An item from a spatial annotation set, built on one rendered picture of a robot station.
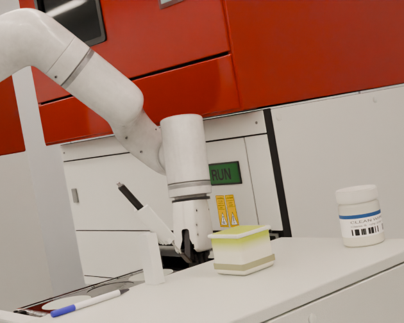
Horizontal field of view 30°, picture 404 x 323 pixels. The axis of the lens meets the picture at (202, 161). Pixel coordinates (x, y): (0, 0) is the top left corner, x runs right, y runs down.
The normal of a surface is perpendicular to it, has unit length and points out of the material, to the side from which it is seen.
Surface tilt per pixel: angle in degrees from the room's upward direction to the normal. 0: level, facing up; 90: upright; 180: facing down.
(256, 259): 90
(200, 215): 89
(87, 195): 90
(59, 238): 90
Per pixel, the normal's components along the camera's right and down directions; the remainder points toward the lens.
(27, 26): 0.21, -0.22
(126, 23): -0.76, 0.16
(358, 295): 0.63, -0.07
